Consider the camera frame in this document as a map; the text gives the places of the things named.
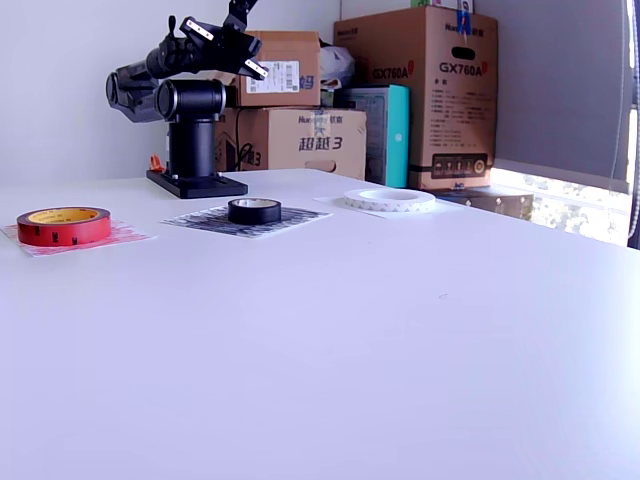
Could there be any red 3M tape roll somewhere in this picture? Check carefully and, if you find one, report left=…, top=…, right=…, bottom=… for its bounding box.
left=15, top=206, right=112, bottom=247

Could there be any cardboard box blue print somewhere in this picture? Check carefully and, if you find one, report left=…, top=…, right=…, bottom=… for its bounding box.
left=215, top=106, right=368, bottom=181

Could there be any small cardboard box shipping label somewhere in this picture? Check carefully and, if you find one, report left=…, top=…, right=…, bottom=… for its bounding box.
left=234, top=30, right=322, bottom=108

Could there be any black tape roll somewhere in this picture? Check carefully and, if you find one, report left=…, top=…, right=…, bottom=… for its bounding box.
left=227, top=197, right=283, bottom=225

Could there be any white plastic bag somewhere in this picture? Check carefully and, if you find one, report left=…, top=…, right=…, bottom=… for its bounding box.
left=318, top=43, right=356, bottom=92

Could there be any green white small box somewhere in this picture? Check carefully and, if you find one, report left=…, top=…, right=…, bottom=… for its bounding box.
left=409, top=0, right=478, bottom=9

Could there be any large GX760A cardboard box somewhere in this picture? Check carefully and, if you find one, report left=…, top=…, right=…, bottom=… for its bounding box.
left=332, top=5, right=499, bottom=191

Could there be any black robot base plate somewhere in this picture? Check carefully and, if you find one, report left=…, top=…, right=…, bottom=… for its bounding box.
left=146, top=168, right=249, bottom=200

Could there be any red scribbled paper sheet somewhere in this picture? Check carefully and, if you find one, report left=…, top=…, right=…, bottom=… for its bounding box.
left=0, top=219, right=158, bottom=258

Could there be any black scribbled paper sheet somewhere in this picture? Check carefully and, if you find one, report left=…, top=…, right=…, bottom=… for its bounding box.
left=161, top=200, right=334, bottom=240

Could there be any white tape roll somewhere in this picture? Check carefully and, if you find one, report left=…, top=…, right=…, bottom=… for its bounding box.
left=342, top=188, right=437, bottom=214

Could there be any black hanging power cable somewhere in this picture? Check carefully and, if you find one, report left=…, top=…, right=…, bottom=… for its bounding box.
left=233, top=107, right=256, bottom=172

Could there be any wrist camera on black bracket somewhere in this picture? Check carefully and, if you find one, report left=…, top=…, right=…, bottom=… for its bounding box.
left=222, top=0, right=261, bottom=36

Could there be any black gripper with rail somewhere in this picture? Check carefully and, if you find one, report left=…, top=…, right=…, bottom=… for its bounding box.
left=172, top=17, right=270, bottom=80

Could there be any white bead chain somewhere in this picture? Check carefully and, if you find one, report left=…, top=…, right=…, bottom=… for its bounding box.
left=627, top=0, right=640, bottom=251

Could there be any plain white paper sheet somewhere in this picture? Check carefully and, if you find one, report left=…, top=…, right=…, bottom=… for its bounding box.
left=312, top=192, right=465, bottom=220

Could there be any teal box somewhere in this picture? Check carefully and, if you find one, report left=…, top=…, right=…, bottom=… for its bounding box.
left=343, top=83, right=411, bottom=190

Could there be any grey roller blind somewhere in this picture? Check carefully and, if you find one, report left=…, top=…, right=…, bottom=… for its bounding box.
left=473, top=0, right=634, bottom=195

